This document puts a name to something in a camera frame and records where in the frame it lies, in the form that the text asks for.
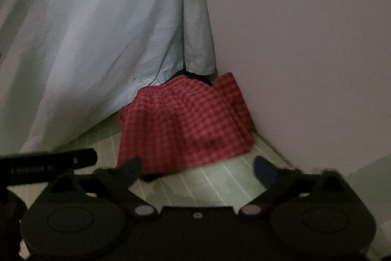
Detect green grid mat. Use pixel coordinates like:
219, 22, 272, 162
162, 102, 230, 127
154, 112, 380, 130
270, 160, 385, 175
64, 116, 284, 209

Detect light blue carrot-print sheet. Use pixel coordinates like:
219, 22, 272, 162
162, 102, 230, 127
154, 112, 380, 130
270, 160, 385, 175
1, 0, 215, 155

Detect red checkered cloth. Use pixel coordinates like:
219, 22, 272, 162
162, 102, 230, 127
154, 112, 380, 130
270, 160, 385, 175
117, 73, 254, 174

